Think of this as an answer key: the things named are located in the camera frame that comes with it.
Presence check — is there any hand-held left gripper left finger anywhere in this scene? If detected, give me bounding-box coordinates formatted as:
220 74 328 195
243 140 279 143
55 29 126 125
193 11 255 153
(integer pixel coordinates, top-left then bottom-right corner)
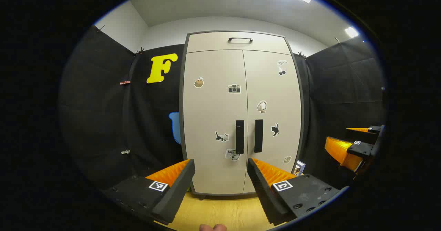
102 159 196 225

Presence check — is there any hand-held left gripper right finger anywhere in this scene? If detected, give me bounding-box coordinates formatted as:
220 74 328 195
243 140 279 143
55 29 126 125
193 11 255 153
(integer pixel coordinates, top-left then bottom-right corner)
247 158 341 226

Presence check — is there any black door handle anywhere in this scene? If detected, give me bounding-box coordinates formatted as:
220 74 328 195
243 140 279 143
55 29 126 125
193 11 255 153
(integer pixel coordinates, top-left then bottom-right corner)
254 119 264 153
236 120 245 154

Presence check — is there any white double-door shoe cabinet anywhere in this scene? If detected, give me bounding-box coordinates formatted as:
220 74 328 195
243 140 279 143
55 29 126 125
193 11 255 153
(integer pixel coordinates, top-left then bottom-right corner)
178 30 308 200

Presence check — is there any white door with camera sticker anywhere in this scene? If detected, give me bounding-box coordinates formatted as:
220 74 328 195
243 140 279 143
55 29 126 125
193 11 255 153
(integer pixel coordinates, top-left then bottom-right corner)
183 50 248 195

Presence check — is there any white door with cherry sticker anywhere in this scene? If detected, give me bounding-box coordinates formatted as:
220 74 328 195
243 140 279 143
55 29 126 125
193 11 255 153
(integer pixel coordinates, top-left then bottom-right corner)
243 50 304 194

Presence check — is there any small white purple box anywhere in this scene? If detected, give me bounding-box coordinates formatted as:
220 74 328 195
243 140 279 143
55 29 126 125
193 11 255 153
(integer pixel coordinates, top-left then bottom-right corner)
293 160 306 177

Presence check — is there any white top drawer front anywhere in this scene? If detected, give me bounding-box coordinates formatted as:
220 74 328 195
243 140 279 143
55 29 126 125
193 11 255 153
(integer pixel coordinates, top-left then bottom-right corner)
186 32 291 55

